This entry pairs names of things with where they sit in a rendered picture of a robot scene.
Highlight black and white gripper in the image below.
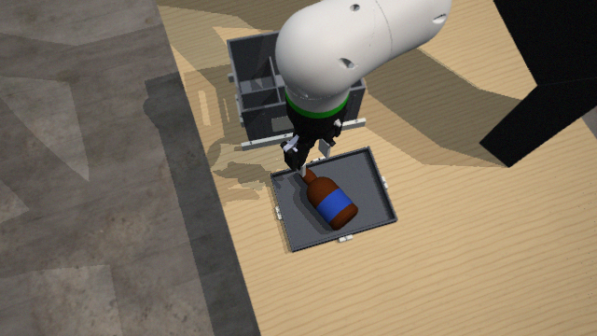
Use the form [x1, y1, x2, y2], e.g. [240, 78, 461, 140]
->
[280, 120, 343, 177]

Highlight brown bottle with blue label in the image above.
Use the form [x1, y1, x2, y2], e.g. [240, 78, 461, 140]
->
[300, 167, 358, 231]

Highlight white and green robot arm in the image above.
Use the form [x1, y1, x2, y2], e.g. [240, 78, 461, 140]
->
[275, 0, 451, 133]

